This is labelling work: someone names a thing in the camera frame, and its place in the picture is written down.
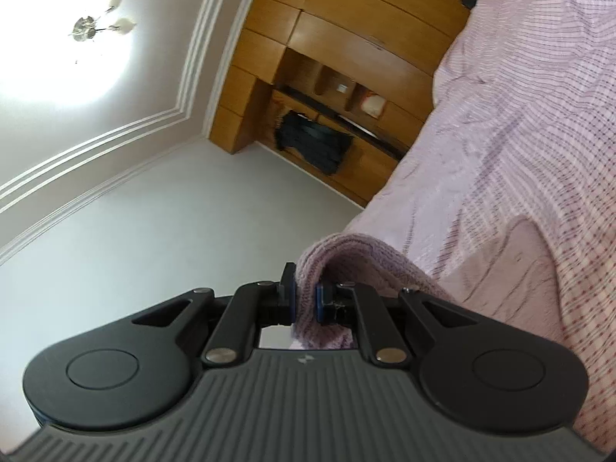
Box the lilac knitted cardigan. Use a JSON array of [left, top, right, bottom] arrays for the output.
[[292, 217, 566, 349]]

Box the pink checked bed sheet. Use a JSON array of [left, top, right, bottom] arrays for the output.
[[350, 0, 615, 450]]

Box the black hanging garment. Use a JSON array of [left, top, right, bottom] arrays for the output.
[[275, 110, 353, 175]]

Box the white pink box on shelf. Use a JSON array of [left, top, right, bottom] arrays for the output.
[[360, 92, 386, 119]]

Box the brown wooden wardrobe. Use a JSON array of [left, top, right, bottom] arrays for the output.
[[209, 0, 473, 204]]

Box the ceiling chandelier lamp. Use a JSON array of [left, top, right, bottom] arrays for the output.
[[70, 0, 137, 43]]

